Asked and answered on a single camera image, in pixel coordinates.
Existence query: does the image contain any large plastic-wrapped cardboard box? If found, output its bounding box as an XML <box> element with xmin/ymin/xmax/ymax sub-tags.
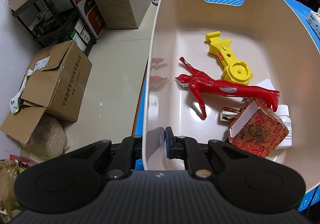
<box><xmin>92</xmin><ymin>0</ymin><xmax>150</xmax><ymax>30</ymax></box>

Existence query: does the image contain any gold patterned bag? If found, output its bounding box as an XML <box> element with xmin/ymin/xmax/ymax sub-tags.
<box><xmin>0</xmin><ymin>159</ymin><xmax>20</xmax><ymax>222</ymax></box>

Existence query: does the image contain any white and blue tissue box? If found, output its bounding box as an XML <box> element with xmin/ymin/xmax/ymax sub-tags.
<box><xmin>305</xmin><ymin>10</ymin><xmax>320</xmax><ymax>37</ymax></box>

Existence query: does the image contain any red toy figure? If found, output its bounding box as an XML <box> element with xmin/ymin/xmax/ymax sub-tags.
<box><xmin>175</xmin><ymin>56</ymin><xmax>280</xmax><ymax>120</ymax></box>

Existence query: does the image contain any shiny metallic cup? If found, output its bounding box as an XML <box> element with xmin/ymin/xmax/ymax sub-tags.
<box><xmin>220</xmin><ymin>105</ymin><xmax>242</xmax><ymax>123</ymax></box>

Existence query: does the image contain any red and gold patterned box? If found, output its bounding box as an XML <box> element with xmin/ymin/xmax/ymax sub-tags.
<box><xmin>228</xmin><ymin>96</ymin><xmax>290</xmax><ymax>159</ymax></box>

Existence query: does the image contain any white plastic bottle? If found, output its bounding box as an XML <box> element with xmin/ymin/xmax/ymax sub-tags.
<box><xmin>274</xmin><ymin>104</ymin><xmax>293</xmax><ymax>149</ymax></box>

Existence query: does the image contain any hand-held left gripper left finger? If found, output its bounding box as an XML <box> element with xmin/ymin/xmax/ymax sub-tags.
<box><xmin>64</xmin><ymin>135</ymin><xmax>143</xmax><ymax>180</ymax></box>

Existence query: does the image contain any white block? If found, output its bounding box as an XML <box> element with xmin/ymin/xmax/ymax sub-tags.
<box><xmin>254</xmin><ymin>78</ymin><xmax>277</xmax><ymax>92</ymax></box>

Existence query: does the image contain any yellow toy launcher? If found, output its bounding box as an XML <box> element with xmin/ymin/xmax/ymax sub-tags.
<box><xmin>205</xmin><ymin>31</ymin><xmax>254</xmax><ymax>86</ymax></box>

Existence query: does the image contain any red and white appliance box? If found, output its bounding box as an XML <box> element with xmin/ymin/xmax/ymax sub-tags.
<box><xmin>65</xmin><ymin>0</ymin><xmax>105</xmax><ymax>39</ymax></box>

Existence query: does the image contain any burlap sack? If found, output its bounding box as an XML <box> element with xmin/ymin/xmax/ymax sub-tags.
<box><xmin>19</xmin><ymin>114</ymin><xmax>70</xmax><ymax>159</ymax></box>

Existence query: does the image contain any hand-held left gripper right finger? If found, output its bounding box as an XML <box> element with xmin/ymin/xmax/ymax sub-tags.
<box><xmin>165</xmin><ymin>126</ymin><xmax>253</xmax><ymax>180</ymax></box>

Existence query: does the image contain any open torn cardboard box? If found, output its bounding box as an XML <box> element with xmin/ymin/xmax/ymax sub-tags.
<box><xmin>0</xmin><ymin>40</ymin><xmax>93</xmax><ymax>145</ymax></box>

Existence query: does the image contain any red and green package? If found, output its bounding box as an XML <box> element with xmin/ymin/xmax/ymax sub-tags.
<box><xmin>9</xmin><ymin>154</ymin><xmax>38</xmax><ymax>174</ymax></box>

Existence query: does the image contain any black shelf cart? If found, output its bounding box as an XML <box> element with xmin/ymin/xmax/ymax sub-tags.
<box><xmin>11</xmin><ymin>0</ymin><xmax>97</xmax><ymax>57</ymax></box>

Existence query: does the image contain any white bone-shaped foam piece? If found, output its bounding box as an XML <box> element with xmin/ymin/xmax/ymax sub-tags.
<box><xmin>9</xmin><ymin>69</ymin><xmax>34</xmax><ymax>114</ymax></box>

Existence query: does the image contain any beige plastic basin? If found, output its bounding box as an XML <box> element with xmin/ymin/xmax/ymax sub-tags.
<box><xmin>141</xmin><ymin>0</ymin><xmax>320</xmax><ymax>194</ymax></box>

